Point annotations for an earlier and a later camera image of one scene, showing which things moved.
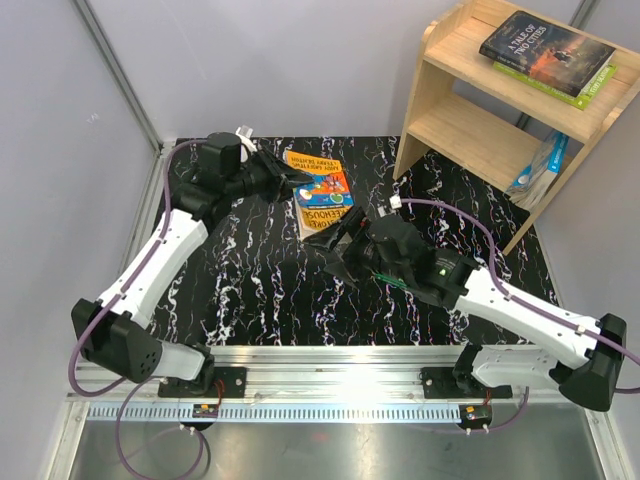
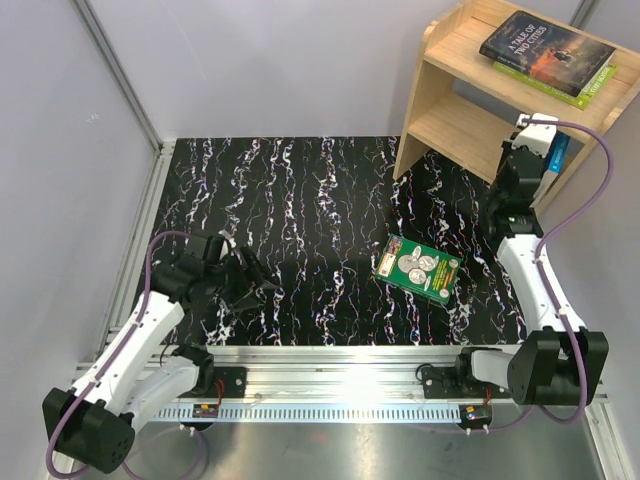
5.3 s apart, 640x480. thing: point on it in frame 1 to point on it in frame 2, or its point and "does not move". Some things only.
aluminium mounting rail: (324, 385) does not move
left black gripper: (279, 190) to (235, 300)
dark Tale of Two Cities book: (549, 51) does not move
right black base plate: (441, 383) does not move
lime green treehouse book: (582, 101) does not move
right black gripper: (347, 269) to (506, 147)
